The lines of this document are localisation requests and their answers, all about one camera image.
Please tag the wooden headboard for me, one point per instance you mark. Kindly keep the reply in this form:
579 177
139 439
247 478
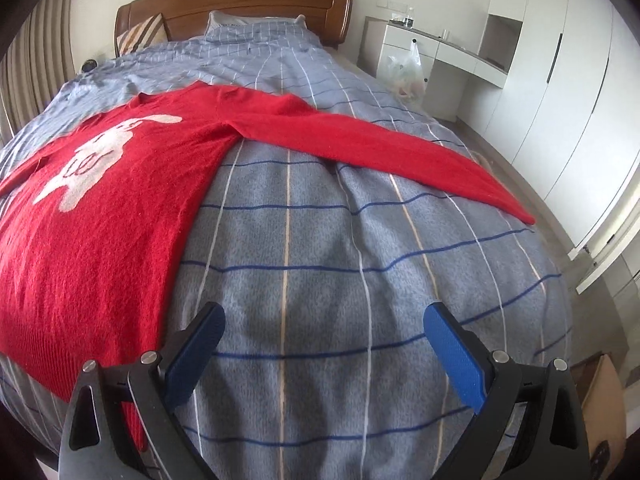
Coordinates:
250 0

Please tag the beige curtain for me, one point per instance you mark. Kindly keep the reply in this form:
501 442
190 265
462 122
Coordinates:
45 50

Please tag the blue checked duvet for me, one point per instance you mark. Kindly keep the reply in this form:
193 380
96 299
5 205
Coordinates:
325 260

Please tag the white wardrobe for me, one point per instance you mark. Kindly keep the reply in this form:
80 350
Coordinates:
565 110

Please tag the white desk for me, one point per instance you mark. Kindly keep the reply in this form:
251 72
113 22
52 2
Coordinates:
450 55

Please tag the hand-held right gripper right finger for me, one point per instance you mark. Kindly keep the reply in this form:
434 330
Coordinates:
455 355

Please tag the white plastic bag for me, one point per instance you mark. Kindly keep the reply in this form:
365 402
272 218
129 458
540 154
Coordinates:
405 72

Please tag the red sweater with white figure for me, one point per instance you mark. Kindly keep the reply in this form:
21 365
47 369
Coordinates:
100 235

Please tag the pale pillow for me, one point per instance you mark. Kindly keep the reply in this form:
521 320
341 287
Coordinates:
225 19

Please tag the cardboard box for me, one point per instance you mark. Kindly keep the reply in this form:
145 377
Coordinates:
600 410

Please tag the striped cushion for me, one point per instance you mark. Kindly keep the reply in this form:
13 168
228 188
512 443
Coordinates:
140 35

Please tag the clear bottle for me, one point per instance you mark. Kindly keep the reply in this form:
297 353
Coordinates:
410 16

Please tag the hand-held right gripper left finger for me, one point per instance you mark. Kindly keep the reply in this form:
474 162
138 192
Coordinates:
197 355

